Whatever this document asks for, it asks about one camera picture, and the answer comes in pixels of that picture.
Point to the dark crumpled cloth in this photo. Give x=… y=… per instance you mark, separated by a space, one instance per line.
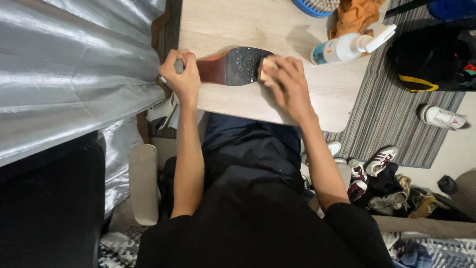
x=447 y=185

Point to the person's right hand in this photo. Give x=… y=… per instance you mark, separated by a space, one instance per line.
x=293 y=93

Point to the striped rug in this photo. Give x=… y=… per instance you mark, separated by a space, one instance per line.
x=386 y=111

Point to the silver shiny cover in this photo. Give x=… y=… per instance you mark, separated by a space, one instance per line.
x=70 y=74

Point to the black-soled high heel shoe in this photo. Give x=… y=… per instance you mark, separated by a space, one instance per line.
x=234 y=67

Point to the beige cleaning sponge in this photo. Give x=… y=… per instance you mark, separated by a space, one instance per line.
x=267 y=69

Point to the blue plastic container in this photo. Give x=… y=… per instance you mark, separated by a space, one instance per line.
x=452 y=9

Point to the patterned blanket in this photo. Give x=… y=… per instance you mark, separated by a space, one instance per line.
x=427 y=251

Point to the person's left hand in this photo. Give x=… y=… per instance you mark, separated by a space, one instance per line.
x=183 y=83

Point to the black bag with yellow trim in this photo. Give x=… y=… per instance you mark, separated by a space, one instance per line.
x=427 y=59

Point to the blue scrubbing brush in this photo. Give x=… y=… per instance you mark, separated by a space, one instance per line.
x=314 y=6

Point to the black cabinet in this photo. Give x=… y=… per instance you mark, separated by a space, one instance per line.
x=48 y=208

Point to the white black package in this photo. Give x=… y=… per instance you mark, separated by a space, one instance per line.
x=163 y=111

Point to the heap of shoes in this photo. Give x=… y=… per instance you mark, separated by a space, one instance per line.
x=379 y=178

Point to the brown wooden frame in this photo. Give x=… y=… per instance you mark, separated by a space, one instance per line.
x=159 y=33

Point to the orange cloth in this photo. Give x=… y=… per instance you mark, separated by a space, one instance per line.
x=353 y=16

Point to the person's black shirt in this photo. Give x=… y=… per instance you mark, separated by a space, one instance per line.
x=241 y=230

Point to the person's dark blue trousers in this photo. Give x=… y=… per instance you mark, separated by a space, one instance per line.
x=249 y=145

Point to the white spray bottle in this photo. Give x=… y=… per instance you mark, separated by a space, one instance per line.
x=342 y=46

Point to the white sneaker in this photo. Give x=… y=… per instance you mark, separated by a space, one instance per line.
x=442 y=117

